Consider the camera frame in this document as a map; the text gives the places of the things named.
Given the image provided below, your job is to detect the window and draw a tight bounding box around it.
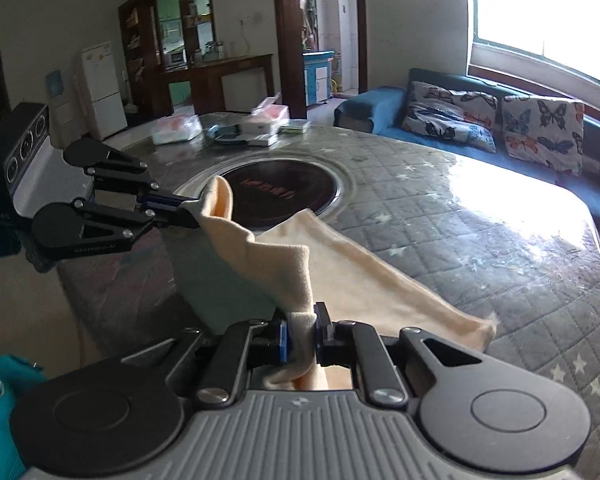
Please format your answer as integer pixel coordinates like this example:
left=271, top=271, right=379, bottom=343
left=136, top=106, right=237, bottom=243
left=466, top=0, right=600, bottom=88

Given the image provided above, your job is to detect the dark wooden door frame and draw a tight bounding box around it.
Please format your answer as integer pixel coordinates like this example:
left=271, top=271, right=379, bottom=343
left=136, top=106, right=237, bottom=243
left=272, top=0, right=369, bottom=107

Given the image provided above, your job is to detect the white refrigerator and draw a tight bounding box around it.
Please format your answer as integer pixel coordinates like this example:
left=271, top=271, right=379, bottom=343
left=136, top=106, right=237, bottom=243
left=79, top=42, right=129, bottom=142

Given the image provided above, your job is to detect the blue sofa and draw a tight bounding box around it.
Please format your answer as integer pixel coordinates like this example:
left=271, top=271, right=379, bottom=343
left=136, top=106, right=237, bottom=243
left=334, top=67, right=600, bottom=233

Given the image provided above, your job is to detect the water dispenser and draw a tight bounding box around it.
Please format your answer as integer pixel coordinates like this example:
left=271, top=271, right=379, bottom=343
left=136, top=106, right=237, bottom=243
left=46, top=70, right=77, bottom=137

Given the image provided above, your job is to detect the cream cloth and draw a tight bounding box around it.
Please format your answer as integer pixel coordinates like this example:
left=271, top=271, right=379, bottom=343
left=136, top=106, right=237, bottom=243
left=163, top=175, right=498, bottom=391

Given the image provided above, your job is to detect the white box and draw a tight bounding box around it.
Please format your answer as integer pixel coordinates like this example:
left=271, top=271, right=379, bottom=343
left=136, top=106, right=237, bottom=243
left=239, top=115, right=284, bottom=147

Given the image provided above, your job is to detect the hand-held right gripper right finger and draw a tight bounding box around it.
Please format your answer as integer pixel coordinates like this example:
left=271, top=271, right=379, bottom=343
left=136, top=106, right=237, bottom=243
left=314, top=302, right=483, bottom=405

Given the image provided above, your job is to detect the tissue box with pink pack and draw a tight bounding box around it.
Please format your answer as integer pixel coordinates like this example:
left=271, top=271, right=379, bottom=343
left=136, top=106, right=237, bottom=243
left=251, top=100, right=289, bottom=122

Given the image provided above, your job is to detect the clear plastic bag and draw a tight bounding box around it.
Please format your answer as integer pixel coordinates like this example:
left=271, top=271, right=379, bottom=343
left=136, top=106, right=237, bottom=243
left=151, top=113, right=202, bottom=146

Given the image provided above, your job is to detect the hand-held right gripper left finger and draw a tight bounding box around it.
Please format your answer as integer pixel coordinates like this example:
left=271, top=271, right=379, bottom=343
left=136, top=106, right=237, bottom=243
left=122, top=310, right=294, bottom=405

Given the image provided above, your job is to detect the blue flat case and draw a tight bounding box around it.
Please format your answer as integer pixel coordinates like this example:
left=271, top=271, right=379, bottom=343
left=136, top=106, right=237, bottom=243
left=204, top=125, right=242, bottom=144

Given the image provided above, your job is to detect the round black table hotplate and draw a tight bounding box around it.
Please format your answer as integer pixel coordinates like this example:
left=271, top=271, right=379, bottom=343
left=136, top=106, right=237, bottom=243
left=219, top=161, right=344, bottom=222

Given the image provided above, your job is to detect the blue and white cabinet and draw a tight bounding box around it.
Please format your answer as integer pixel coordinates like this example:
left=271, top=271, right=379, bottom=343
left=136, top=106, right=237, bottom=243
left=302, top=50, right=336, bottom=107

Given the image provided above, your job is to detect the dark wooden wall cabinet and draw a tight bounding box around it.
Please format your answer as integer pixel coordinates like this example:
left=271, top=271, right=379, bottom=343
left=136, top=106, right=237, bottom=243
left=117, top=0, right=276, bottom=117

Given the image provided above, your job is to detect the person's teal jacket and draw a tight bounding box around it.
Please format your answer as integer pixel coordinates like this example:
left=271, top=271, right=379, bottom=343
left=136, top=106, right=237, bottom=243
left=0, top=346, right=47, bottom=480

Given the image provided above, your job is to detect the butterfly print cushion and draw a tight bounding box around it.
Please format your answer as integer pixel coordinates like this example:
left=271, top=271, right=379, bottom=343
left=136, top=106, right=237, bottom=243
left=401, top=80, right=499, bottom=154
left=501, top=95, right=586, bottom=177

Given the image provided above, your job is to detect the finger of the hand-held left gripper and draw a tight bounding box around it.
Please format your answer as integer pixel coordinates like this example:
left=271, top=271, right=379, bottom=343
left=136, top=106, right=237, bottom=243
left=90, top=145, right=199, bottom=209
left=75, top=201, right=206, bottom=257

